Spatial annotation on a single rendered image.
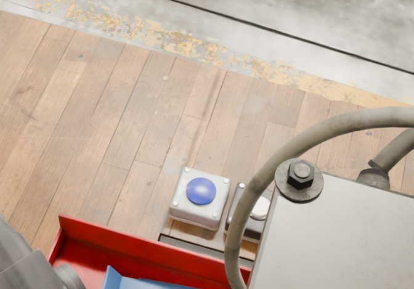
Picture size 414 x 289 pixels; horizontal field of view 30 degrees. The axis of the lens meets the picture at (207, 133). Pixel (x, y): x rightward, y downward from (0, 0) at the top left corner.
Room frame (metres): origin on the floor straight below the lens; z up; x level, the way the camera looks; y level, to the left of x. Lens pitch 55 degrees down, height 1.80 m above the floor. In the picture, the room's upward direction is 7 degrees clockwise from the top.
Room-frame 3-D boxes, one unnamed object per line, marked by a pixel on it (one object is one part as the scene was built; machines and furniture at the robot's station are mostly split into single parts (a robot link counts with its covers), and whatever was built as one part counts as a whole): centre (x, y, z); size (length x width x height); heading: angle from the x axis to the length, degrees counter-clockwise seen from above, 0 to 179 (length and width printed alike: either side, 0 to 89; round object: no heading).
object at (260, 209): (0.51, -0.08, 0.93); 0.03 x 0.03 x 0.02
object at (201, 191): (0.53, 0.00, 0.93); 0.04 x 0.04 x 0.02
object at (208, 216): (0.53, 0.00, 0.90); 0.07 x 0.07 x 0.06; 80
